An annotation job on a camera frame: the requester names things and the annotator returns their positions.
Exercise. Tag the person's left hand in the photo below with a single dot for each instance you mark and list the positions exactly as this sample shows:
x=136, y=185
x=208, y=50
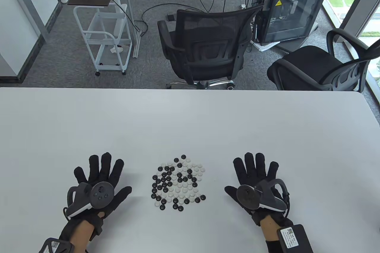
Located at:
x=104, y=170

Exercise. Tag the person's right hand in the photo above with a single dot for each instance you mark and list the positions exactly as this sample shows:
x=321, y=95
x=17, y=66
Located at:
x=255, y=170

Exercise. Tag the pile of mixed Go stones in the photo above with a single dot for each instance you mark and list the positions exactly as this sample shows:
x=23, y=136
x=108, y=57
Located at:
x=180, y=179

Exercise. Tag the black white left hand controller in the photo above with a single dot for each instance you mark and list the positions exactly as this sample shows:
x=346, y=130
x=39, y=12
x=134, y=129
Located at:
x=101, y=195

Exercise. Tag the black white hand controller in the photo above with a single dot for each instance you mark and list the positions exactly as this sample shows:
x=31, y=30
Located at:
x=249, y=195
x=101, y=195

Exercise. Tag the black white right hand controller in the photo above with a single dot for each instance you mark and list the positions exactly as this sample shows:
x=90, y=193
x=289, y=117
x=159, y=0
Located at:
x=249, y=195

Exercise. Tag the black office chair curved armrests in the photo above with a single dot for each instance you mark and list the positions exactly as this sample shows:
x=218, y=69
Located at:
x=305, y=60

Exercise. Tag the white crumpled tissue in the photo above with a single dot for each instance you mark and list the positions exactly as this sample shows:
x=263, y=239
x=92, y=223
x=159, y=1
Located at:
x=116, y=49

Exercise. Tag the white papers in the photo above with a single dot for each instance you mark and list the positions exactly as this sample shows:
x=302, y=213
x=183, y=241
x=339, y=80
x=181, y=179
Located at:
x=264, y=47

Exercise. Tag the white rolling cart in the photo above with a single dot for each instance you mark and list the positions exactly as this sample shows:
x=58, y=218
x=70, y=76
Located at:
x=111, y=23

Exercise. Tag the black mesh office chair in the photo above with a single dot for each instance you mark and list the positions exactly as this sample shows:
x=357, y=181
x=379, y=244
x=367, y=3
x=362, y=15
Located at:
x=207, y=21

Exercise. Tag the black glass computer tower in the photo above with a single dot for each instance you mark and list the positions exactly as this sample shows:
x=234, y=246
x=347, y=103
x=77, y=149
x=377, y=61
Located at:
x=291, y=12

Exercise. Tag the black power adapter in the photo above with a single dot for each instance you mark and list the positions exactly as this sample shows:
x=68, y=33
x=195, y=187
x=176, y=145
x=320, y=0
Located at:
x=170, y=16

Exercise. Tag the aluminium profile rods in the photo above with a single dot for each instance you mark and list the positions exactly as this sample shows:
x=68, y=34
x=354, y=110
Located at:
x=129, y=4

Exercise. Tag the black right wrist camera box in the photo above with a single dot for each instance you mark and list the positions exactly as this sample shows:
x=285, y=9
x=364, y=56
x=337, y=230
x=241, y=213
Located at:
x=297, y=239

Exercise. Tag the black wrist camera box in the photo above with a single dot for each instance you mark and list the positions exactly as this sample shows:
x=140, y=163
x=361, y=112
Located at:
x=56, y=247
x=297, y=239

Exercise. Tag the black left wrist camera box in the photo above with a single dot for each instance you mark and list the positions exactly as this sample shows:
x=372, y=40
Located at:
x=56, y=247

